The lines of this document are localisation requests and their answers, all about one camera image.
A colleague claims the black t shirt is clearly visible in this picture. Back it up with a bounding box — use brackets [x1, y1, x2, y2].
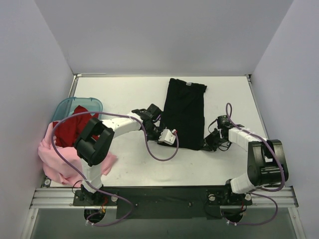
[160, 78, 207, 151]

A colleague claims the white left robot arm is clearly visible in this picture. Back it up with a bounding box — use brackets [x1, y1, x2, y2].
[74, 104, 161, 205]

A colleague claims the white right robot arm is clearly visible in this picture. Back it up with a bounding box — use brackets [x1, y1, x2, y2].
[203, 126, 289, 204]

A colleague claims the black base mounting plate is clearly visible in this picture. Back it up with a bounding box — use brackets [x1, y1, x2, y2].
[73, 185, 252, 220]

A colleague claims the red t shirt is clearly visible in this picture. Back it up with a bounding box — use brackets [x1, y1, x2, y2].
[54, 114, 99, 147]

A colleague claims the teal plastic bin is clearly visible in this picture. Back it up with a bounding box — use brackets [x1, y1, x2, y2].
[51, 97, 103, 121]

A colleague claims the pink t shirt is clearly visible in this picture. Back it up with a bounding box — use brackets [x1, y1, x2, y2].
[37, 121, 117, 185]

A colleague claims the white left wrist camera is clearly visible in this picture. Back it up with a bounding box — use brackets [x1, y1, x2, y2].
[158, 128, 177, 145]

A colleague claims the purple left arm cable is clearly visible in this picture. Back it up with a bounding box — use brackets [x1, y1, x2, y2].
[49, 111, 180, 227]

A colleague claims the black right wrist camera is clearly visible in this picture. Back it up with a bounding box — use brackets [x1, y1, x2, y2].
[208, 115, 232, 129]

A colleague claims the aluminium front rail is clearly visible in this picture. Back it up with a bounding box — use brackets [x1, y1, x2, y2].
[30, 187, 299, 209]

